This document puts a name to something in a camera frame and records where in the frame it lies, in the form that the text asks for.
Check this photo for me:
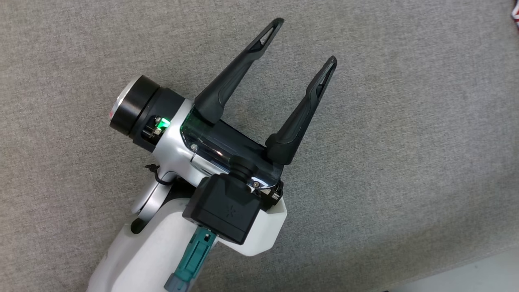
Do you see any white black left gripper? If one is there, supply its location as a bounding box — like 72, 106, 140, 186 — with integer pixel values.
109, 17, 338, 257

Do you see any grey fabric sofa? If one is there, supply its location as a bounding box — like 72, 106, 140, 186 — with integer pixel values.
0, 0, 519, 292

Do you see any thin black cable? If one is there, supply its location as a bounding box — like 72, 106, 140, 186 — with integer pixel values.
145, 163, 175, 187

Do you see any black cable teal connector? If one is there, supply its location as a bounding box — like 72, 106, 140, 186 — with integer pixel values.
164, 226, 218, 292

